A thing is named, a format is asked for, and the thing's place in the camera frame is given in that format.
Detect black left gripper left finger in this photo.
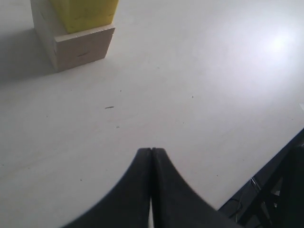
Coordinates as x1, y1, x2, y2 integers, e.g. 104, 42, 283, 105
65, 148, 152, 228

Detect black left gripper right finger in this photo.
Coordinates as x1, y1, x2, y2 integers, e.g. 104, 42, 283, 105
151, 148, 240, 228

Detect large light wooden cube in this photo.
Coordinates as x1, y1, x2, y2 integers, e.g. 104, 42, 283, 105
30, 0, 115, 72

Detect yellow cube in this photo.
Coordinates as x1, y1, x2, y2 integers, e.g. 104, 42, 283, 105
50, 0, 119, 33

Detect black table frame legs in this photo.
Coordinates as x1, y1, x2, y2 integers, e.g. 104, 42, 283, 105
219, 130, 304, 228

